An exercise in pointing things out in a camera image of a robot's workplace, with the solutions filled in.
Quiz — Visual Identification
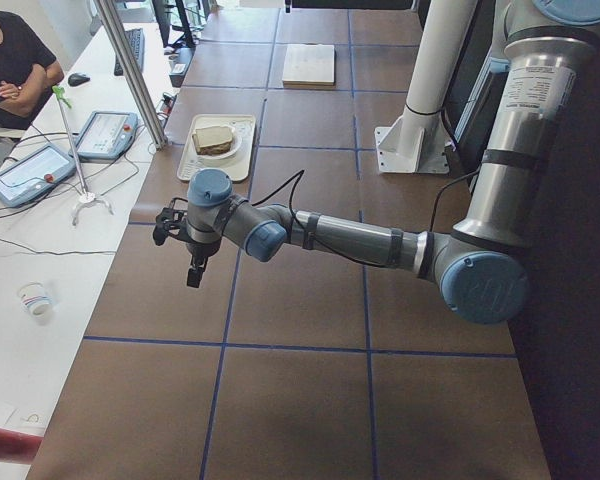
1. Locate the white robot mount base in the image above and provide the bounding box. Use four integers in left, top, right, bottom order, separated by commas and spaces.
375, 0, 477, 174

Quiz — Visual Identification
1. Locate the cream bear serving tray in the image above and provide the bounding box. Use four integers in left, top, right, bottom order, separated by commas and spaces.
176, 114, 256, 182

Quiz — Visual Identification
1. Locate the black keyboard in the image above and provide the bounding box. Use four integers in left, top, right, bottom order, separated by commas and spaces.
113, 28, 145, 76

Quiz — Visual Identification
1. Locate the aluminium frame post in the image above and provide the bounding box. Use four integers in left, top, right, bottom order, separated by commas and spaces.
94, 0, 167, 151

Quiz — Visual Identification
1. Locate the red object at edge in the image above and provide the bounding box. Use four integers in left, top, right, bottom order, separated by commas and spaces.
0, 428, 43, 464

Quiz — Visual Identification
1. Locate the teach pendant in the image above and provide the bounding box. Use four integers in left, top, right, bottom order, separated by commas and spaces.
0, 144, 75, 208
76, 111, 139, 163

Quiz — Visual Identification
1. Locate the paper cup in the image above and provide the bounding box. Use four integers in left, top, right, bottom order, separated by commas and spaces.
17, 282, 53, 317

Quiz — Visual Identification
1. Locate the metal stand with claw base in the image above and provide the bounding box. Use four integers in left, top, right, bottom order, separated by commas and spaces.
51, 85, 114, 227

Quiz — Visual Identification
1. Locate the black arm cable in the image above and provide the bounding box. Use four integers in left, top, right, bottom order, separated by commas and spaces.
249, 169, 481, 266

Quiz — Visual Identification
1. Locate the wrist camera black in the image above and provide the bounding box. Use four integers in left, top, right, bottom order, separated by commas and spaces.
152, 197, 191, 246

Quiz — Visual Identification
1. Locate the bread slice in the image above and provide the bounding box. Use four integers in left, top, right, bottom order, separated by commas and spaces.
192, 125, 233, 155

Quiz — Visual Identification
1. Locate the black computer mouse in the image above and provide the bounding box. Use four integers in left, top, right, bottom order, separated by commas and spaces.
67, 72, 91, 87

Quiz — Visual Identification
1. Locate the wooden cutting board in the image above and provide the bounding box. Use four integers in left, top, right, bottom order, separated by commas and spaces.
282, 44, 336, 88

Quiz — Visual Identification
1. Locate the far teach pendant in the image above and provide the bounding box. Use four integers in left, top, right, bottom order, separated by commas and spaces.
76, 111, 139, 163

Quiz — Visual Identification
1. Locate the near teach pendant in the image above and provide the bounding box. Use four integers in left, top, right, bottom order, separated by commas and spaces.
0, 144, 75, 208

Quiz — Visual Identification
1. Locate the seated person black shirt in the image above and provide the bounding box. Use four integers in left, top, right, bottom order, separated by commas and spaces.
0, 11, 64, 130

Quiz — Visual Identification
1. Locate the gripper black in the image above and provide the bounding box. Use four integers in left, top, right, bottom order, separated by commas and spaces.
186, 240, 219, 287

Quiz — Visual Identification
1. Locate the white round plate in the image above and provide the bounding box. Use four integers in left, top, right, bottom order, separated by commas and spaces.
196, 126, 242, 160

